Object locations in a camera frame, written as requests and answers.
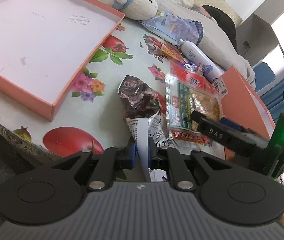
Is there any red yellow snack strip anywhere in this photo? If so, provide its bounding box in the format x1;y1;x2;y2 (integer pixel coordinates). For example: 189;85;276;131
161;42;185;64

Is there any clear red spicy snack pack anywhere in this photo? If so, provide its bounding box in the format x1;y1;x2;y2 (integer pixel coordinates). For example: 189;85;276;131
165;62;224;147

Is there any white spray bottle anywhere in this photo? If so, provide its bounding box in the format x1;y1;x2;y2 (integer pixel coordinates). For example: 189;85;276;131
177;40;223;83

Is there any blue chair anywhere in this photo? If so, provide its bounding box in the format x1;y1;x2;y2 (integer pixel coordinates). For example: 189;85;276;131
253;62;276;92

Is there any dark purple foil snack bag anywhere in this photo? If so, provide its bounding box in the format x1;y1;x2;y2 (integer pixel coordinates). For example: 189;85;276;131
117;75;167;182

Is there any blue curtain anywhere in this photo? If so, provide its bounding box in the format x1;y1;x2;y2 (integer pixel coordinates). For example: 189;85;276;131
259;72;284;128

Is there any light blue floral pouch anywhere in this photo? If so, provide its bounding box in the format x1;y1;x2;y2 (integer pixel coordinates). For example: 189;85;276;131
139;11;204;46

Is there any pink deep cardboard box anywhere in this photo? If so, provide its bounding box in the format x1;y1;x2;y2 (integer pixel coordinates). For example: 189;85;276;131
219;65;277;162

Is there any grey blanket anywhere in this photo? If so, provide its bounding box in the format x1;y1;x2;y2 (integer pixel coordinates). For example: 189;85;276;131
156;0;255;88

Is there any pink shallow box lid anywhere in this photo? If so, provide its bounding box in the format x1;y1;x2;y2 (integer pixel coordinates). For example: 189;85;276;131
0;0;124;120

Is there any black garment on bed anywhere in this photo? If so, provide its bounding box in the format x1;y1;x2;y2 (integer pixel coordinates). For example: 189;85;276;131
202;5;237;51

